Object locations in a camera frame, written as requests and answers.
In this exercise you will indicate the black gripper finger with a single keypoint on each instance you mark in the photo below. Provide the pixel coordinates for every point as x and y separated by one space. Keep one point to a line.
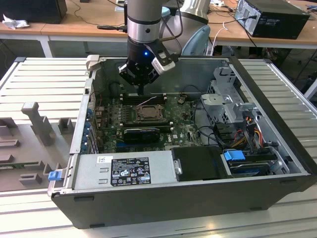
127 74
151 78

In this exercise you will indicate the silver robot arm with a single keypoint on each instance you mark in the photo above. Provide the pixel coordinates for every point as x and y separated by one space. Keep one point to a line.
143 22

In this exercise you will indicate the black RAM slot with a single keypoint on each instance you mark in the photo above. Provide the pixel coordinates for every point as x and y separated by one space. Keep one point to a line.
148 122
131 95
128 101
163 126

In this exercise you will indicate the CPU socket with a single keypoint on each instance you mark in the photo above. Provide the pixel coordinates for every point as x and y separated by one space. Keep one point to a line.
136 117

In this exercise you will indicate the black round cylinder part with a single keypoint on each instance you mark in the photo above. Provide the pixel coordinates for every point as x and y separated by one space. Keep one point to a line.
114 88

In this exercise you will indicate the coin cell battery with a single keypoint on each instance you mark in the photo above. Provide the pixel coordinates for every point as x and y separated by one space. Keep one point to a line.
180 100

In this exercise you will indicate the black graphics card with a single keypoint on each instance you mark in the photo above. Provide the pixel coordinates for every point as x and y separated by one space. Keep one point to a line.
141 135

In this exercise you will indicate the green motherboard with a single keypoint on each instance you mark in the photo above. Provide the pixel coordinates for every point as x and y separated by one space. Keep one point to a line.
183 129

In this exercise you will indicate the grey metal drive cage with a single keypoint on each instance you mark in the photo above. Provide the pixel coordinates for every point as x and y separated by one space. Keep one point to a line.
215 101

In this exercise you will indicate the wooden desk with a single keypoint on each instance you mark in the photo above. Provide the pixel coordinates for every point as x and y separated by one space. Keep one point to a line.
74 22

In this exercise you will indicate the small white device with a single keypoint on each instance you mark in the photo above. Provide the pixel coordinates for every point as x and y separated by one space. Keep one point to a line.
218 3

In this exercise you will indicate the grey power supply unit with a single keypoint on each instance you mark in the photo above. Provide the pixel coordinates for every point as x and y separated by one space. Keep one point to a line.
86 171

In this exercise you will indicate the blue disk carrier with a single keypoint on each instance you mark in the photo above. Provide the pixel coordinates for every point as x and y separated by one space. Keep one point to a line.
234 157

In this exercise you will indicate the large black box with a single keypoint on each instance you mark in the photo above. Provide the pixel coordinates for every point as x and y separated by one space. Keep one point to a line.
32 10

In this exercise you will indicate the grey parts rack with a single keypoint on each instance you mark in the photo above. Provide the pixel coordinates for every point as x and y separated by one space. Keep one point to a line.
29 148

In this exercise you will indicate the crumpled white paper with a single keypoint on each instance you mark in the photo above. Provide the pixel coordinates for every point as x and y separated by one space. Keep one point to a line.
15 23

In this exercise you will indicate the blue plastic latch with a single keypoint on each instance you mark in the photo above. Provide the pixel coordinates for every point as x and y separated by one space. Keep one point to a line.
54 175

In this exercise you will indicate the black PC case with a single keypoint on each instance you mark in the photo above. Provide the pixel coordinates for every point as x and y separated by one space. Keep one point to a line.
173 205

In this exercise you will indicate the black hard disk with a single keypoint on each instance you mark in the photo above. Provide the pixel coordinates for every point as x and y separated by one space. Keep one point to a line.
247 169

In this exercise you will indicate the black desktop PC tower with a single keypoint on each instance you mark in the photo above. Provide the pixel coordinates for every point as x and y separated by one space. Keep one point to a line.
280 22

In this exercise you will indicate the green RAM stick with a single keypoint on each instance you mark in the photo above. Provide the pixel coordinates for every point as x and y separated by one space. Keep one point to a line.
10 165

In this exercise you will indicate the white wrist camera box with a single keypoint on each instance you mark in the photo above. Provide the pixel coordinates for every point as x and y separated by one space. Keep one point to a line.
162 65

